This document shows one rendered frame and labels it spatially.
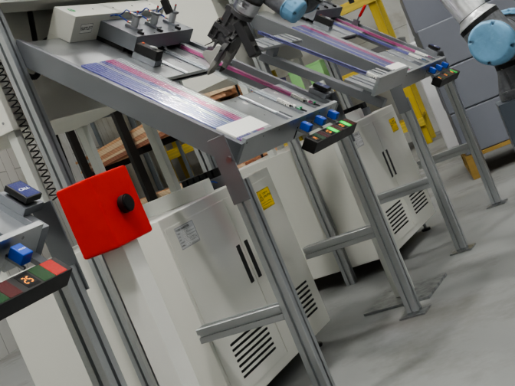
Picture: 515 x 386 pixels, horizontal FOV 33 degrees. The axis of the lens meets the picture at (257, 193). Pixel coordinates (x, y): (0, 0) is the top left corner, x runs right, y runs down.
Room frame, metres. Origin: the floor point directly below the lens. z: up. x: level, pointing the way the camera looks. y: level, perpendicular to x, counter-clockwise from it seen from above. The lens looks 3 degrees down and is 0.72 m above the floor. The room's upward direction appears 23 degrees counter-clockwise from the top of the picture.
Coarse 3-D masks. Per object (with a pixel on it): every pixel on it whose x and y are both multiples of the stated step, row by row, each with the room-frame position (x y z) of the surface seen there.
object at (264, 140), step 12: (324, 108) 2.66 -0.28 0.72; (288, 120) 2.43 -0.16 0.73; (300, 120) 2.51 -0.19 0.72; (312, 120) 2.60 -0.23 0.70; (264, 132) 2.28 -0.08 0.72; (276, 132) 2.36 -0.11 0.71; (288, 132) 2.45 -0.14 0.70; (300, 132) 2.55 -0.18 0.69; (252, 144) 2.23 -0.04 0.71; (264, 144) 2.32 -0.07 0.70; (276, 144) 2.40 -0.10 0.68; (252, 156) 2.27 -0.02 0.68
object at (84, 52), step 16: (48, 48) 2.46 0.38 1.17; (64, 48) 2.50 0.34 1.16; (80, 48) 2.55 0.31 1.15; (96, 48) 2.59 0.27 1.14; (112, 48) 2.64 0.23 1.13; (176, 48) 2.86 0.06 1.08; (192, 48) 2.92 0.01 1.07; (80, 64) 2.41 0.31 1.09; (144, 64) 2.59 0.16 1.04; (176, 64) 2.69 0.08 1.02; (192, 64) 2.73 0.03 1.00; (208, 64) 2.80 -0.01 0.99; (176, 80) 2.69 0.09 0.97
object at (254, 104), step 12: (240, 96) 2.58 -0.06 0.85; (252, 96) 2.61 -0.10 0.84; (264, 96) 2.64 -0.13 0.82; (288, 96) 2.73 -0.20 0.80; (240, 108) 2.47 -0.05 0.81; (252, 108) 2.51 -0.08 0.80; (264, 108) 2.54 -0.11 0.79; (276, 108) 2.58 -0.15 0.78; (288, 108) 2.61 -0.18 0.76; (312, 108) 2.69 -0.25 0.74; (264, 120) 2.44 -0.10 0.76; (276, 120) 2.47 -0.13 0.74
